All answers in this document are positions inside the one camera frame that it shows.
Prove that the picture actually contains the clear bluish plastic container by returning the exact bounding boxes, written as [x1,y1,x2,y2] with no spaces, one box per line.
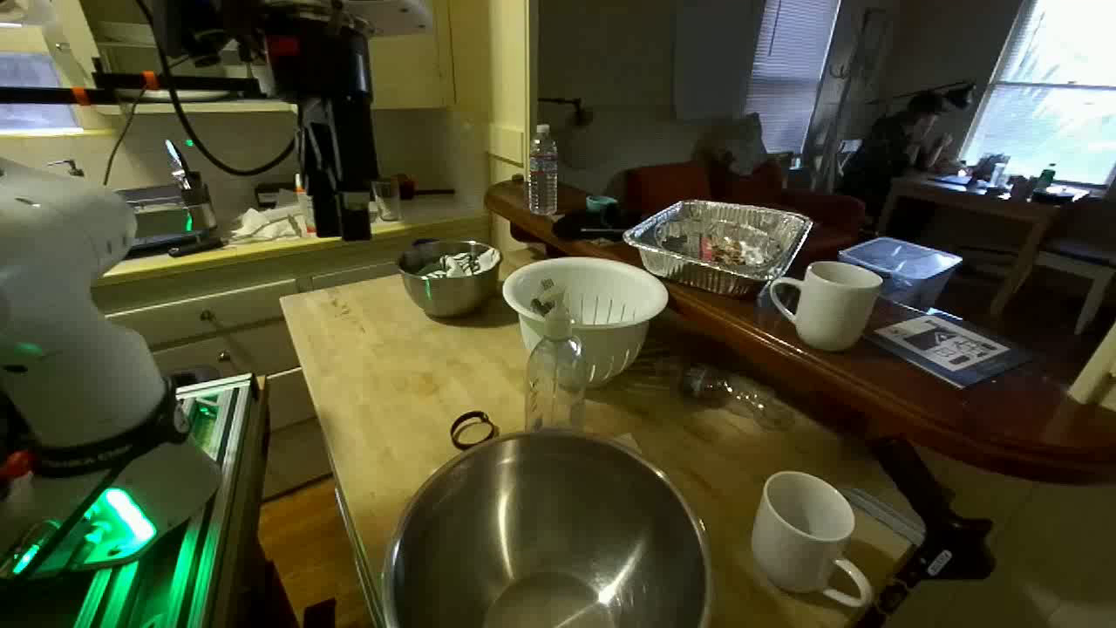
[838,233,965,312]

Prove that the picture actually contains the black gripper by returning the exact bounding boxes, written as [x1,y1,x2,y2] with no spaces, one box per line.
[295,18,382,246]

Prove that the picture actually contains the white ceramic mug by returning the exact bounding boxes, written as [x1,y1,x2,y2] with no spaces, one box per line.
[763,259,887,356]
[746,467,878,616]

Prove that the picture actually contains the white plastic colander bowl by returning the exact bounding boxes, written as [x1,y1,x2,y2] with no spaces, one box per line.
[500,256,673,392]

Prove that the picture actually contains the green white striped cloth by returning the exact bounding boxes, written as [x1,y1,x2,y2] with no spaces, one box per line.
[415,246,491,286]

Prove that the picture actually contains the steel bowl holding cloth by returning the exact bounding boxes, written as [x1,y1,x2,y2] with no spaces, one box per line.
[395,233,504,321]

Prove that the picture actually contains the large empty steel bowl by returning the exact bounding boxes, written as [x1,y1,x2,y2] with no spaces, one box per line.
[379,428,714,628]

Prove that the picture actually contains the aluminium robot mounting base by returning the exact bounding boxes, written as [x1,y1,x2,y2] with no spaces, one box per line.
[0,371,273,628]

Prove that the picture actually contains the black table clamp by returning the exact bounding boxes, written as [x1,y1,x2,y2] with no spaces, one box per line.
[866,433,999,628]

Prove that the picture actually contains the clear plastic water bottle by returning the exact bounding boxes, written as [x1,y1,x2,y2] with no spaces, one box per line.
[527,123,564,220]

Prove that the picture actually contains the dark figure by window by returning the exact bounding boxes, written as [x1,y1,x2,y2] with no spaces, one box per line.
[838,85,985,223]

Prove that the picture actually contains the rectangular aluminium foil container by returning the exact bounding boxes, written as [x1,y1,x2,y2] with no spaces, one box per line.
[621,197,816,302]

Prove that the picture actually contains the black boom rod orange tape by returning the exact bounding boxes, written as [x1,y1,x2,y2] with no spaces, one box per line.
[88,68,273,98]

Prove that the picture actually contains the black bundled object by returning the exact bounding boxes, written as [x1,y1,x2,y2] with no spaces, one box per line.
[550,188,643,249]

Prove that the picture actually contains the blue white printed booklet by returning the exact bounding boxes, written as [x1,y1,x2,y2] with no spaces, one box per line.
[869,306,1031,392]

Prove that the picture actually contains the dark brown wooden table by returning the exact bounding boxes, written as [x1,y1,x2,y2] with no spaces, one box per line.
[480,178,1116,484]

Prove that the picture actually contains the crumpled clear plastic wrapper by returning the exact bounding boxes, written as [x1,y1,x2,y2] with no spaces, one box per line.
[673,361,816,437]

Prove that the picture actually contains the black rubber ring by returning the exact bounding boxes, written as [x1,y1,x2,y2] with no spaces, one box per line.
[445,407,503,455]

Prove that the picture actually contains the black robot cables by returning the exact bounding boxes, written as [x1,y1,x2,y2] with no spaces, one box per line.
[129,0,307,182]

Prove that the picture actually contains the cream kitchen counter cabinet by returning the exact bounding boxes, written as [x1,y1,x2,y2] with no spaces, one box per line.
[91,213,500,498]

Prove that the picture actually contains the grey countertop appliance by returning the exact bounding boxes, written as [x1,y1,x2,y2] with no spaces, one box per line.
[119,135,230,259]

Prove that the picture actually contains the wooden background desk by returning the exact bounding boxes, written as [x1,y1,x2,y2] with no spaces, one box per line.
[878,173,1096,325]

